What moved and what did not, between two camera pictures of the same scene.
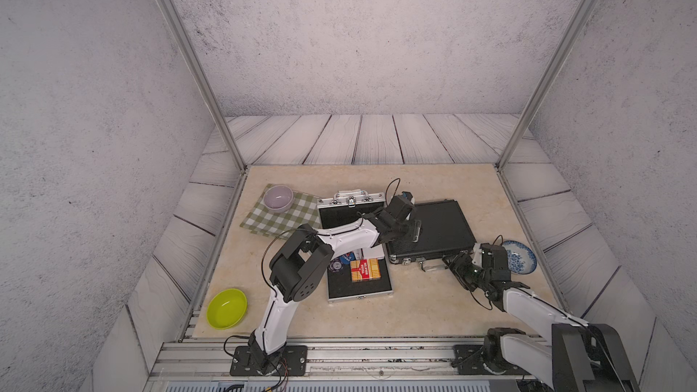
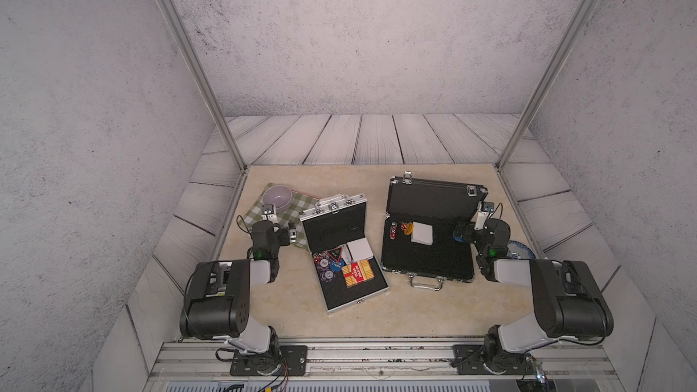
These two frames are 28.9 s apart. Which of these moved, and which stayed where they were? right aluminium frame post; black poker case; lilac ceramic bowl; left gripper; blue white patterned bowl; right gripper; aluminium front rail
Moved: right gripper; black poker case; left gripper
Stayed: right aluminium frame post; aluminium front rail; blue white patterned bowl; lilac ceramic bowl
